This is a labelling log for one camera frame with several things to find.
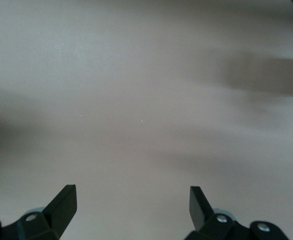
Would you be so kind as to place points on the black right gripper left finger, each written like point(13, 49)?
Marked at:
point(59, 207)

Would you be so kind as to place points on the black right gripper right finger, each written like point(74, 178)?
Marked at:
point(201, 212)

